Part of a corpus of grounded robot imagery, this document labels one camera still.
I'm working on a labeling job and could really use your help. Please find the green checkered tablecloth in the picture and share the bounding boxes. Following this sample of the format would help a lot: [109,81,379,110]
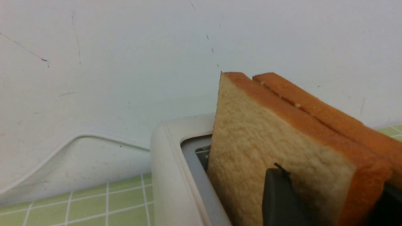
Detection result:
[0,124,402,226]

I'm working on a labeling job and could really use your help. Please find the toasted bread slice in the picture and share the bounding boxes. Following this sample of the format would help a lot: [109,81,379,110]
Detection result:
[252,73,402,189]
[207,73,391,226]

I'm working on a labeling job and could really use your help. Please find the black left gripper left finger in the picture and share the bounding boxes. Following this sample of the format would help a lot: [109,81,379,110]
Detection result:
[262,163,314,226]

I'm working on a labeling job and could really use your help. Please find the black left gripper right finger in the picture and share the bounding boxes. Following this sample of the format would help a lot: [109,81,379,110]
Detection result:
[371,184,402,226]

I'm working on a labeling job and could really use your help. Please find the white toaster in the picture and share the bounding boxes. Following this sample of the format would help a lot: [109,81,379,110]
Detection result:
[150,113,231,226]

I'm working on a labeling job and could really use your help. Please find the white toaster power cable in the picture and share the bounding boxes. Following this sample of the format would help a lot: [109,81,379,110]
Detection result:
[0,133,151,193]

